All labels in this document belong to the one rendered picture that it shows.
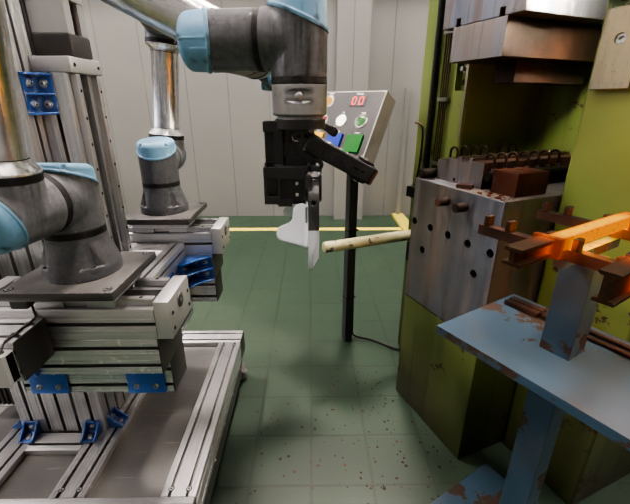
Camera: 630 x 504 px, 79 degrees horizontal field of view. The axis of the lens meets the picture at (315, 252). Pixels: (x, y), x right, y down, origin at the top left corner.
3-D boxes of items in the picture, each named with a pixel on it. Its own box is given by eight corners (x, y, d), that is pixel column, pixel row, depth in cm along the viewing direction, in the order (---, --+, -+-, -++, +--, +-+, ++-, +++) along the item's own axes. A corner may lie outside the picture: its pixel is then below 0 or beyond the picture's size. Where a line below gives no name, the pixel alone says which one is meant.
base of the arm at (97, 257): (25, 285, 76) (11, 237, 72) (70, 256, 90) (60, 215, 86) (102, 284, 76) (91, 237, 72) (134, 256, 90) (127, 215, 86)
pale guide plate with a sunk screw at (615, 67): (627, 88, 86) (652, 0, 80) (587, 89, 94) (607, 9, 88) (633, 88, 87) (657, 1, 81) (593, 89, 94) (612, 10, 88)
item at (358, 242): (326, 256, 150) (326, 243, 148) (321, 251, 155) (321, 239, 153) (418, 241, 166) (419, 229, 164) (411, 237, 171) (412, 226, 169)
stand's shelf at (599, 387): (642, 459, 57) (646, 449, 57) (435, 332, 89) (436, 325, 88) (710, 386, 72) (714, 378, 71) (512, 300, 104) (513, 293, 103)
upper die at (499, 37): (501, 56, 101) (508, 14, 97) (449, 63, 118) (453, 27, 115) (604, 62, 116) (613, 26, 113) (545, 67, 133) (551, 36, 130)
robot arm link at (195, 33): (208, 77, 60) (277, 76, 59) (175, 72, 49) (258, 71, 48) (203, 19, 57) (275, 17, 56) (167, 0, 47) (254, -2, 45)
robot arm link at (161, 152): (136, 184, 119) (129, 139, 114) (147, 177, 131) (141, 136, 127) (176, 183, 121) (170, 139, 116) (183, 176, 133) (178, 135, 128)
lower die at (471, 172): (480, 189, 114) (485, 160, 111) (436, 178, 131) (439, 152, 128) (575, 179, 129) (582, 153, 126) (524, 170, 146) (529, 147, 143)
